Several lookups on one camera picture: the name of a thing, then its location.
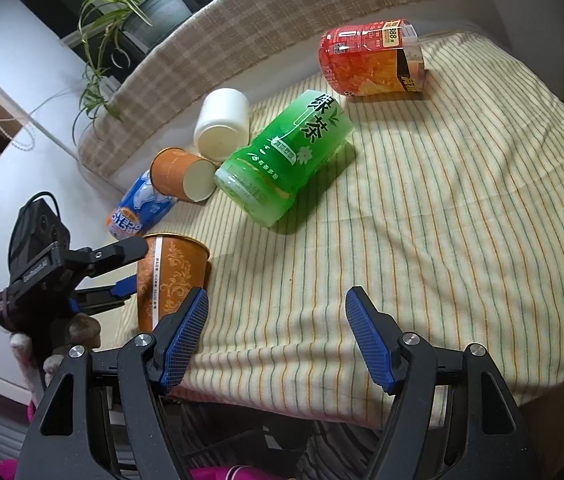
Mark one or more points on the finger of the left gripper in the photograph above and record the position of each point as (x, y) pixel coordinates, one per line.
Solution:
(115, 256)
(95, 300)

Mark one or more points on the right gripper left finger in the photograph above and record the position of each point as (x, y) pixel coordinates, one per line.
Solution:
(149, 366)

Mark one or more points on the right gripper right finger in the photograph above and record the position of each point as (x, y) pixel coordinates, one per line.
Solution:
(404, 365)

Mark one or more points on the orange patterned paper cup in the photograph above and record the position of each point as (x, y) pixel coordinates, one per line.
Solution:
(173, 265)

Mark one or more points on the lying orange paper cup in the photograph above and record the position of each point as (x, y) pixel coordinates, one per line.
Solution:
(183, 175)

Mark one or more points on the green tea bottle cup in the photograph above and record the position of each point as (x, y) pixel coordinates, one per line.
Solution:
(265, 177)

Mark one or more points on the white plastic cup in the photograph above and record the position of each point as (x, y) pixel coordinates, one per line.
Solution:
(222, 126)

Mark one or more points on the red orange bottle cup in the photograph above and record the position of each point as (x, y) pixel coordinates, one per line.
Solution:
(371, 59)

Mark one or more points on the gloved left hand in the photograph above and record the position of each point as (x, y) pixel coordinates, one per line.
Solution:
(38, 366)

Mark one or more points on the blue arctic ocean can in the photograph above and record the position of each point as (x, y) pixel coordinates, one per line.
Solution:
(140, 209)

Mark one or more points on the yellow striped cloth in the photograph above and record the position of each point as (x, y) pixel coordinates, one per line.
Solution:
(448, 210)

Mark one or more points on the spider plant in pot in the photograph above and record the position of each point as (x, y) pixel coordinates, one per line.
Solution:
(102, 24)

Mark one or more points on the brown plaid blanket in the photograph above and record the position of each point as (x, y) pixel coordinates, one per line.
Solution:
(288, 19)

